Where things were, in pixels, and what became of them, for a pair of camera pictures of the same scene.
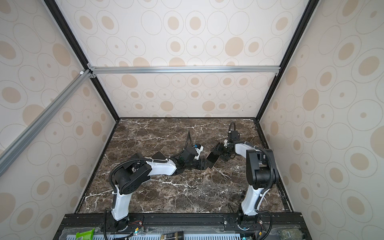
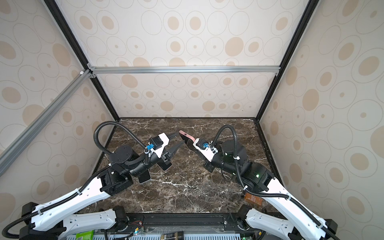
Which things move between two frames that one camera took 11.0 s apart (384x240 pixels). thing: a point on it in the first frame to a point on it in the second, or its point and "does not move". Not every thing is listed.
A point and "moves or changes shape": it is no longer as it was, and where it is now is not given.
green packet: (85, 235) does not move
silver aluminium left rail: (7, 155) does not move
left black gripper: (202, 165) to (170, 153)
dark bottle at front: (177, 235) does not move
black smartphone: (212, 159) moves or changes shape
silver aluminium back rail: (119, 69) does not move
